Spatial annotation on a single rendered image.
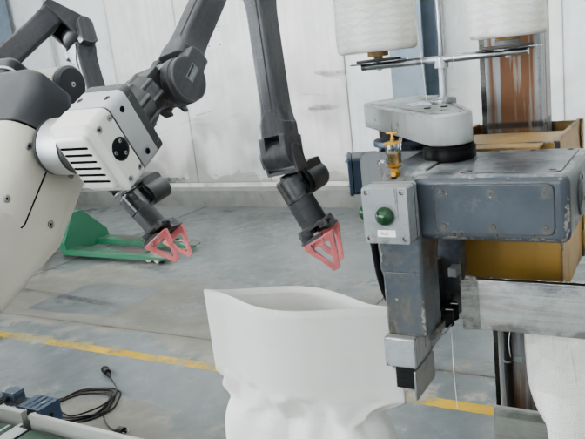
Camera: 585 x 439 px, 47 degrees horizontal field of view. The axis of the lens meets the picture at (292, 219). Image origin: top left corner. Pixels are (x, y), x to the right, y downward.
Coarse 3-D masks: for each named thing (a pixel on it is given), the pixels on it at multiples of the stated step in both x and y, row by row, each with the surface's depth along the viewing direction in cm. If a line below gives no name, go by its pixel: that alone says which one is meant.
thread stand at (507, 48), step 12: (492, 48) 124; (504, 48) 122; (516, 48) 121; (528, 48) 126; (372, 60) 136; (384, 60) 136; (396, 60) 135; (408, 60) 136; (420, 60) 135; (432, 60) 134; (444, 60) 133; (456, 60) 132; (444, 72) 134; (444, 84) 134; (444, 96) 135
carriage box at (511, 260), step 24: (576, 120) 145; (480, 144) 129; (552, 144) 123; (576, 144) 144; (480, 240) 134; (576, 240) 147; (480, 264) 135; (504, 264) 133; (528, 264) 130; (552, 264) 128; (576, 264) 147
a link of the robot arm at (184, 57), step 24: (192, 0) 122; (216, 0) 123; (192, 24) 118; (216, 24) 123; (168, 48) 117; (192, 48) 113; (168, 72) 110; (192, 72) 113; (168, 96) 111; (192, 96) 112
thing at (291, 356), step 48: (288, 288) 151; (240, 336) 149; (288, 336) 137; (336, 336) 135; (384, 336) 133; (240, 384) 154; (288, 384) 140; (336, 384) 137; (384, 384) 136; (240, 432) 151; (288, 432) 143; (336, 432) 138; (384, 432) 138
